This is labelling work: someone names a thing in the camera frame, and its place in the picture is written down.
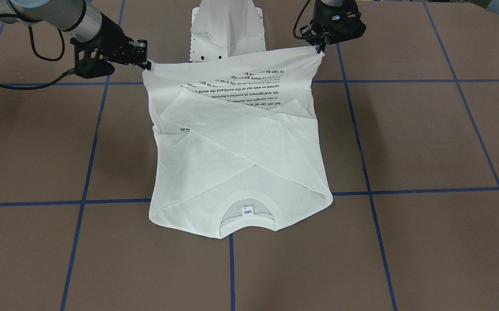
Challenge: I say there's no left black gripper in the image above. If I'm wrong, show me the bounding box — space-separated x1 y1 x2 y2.
309 0 366 54

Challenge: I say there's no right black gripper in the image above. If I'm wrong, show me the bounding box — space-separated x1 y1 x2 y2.
70 17 152 79

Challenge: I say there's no white long-sleeve printed shirt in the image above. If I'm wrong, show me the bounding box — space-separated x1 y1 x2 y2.
142 47 334 239

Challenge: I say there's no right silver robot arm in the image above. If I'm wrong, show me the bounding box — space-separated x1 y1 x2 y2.
0 0 151 79

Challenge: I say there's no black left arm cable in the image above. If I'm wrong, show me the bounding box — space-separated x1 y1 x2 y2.
293 0 319 44

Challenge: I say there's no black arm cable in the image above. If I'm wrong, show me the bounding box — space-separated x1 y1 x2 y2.
0 15 77 91
293 0 319 44

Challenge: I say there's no white camera stand base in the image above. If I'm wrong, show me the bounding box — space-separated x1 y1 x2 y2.
189 0 266 63

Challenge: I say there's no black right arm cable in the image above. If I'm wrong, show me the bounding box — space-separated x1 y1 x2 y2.
0 15 77 91

